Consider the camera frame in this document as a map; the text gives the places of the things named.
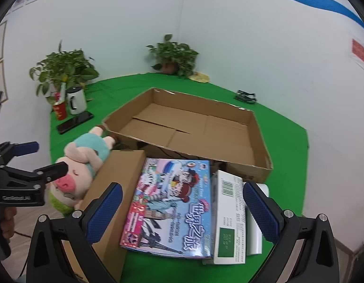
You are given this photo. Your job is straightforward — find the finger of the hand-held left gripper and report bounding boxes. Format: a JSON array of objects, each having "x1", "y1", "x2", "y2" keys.
[
  {"x1": 5, "y1": 162, "x2": 69, "y2": 190},
  {"x1": 0, "y1": 141, "x2": 40, "y2": 168}
]

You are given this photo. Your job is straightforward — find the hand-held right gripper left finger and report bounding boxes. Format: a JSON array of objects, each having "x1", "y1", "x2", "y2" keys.
[{"x1": 25, "y1": 182, "x2": 123, "y2": 283}]

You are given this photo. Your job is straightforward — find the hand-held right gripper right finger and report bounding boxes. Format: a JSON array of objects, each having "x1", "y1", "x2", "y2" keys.
[{"x1": 242, "y1": 181, "x2": 340, "y2": 283}]

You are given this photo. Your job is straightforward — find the pink pig plush toy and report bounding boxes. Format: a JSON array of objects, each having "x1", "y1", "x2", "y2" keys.
[{"x1": 46, "y1": 125, "x2": 116, "y2": 216}]

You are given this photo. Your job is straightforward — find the white and green box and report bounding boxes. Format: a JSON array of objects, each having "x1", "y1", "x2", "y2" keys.
[{"x1": 202, "y1": 169, "x2": 248, "y2": 265}]

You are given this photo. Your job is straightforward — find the white folding phone stand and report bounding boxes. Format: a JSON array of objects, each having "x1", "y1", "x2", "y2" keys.
[{"x1": 245, "y1": 183, "x2": 271, "y2": 255}]

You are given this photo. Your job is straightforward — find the long brown cardboard box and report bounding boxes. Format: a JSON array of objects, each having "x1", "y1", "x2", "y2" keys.
[{"x1": 61, "y1": 150, "x2": 147, "y2": 283}]

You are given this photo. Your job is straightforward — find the colourful cartoon game box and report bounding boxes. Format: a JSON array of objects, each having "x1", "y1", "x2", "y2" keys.
[{"x1": 120, "y1": 158, "x2": 214, "y2": 258}]

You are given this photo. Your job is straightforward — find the large cardboard box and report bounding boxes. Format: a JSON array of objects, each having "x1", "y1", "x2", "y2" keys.
[{"x1": 102, "y1": 87, "x2": 274, "y2": 183}]

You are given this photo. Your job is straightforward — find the person's left hand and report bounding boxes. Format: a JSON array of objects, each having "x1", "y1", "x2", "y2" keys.
[{"x1": 0, "y1": 206, "x2": 18, "y2": 241}]

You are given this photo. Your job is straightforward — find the red paper cup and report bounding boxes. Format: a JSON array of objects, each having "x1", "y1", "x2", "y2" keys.
[{"x1": 52, "y1": 100, "x2": 67, "y2": 121}]

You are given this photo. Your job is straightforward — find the black smartphone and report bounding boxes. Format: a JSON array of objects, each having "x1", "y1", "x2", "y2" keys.
[{"x1": 57, "y1": 111, "x2": 94, "y2": 134}]

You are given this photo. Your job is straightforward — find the large potted green plant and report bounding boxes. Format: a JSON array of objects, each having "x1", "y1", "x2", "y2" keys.
[{"x1": 29, "y1": 40, "x2": 100, "y2": 104}]

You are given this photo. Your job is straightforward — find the green table cloth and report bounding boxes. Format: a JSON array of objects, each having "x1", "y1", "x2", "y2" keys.
[{"x1": 49, "y1": 72, "x2": 309, "y2": 283}]

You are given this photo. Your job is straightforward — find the yellow dry leaf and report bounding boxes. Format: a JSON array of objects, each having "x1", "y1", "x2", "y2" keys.
[{"x1": 188, "y1": 71, "x2": 210, "y2": 82}]

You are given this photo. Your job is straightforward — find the small potted green plant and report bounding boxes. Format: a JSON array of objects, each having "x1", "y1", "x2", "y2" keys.
[{"x1": 146, "y1": 34, "x2": 199, "y2": 77}]

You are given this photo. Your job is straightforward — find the white mug black handle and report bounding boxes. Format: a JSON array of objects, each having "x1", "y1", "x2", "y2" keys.
[{"x1": 65, "y1": 87, "x2": 87, "y2": 115}]

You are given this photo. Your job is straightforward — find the black plastic clip frame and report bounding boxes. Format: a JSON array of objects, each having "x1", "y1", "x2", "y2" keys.
[{"x1": 234, "y1": 90, "x2": 257, "y2": 104}]

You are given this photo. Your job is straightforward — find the red wall notice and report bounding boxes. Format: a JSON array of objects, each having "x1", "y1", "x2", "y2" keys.
[{"x1": 351, "y1": 39, "x2": 364, "y2": 74}]

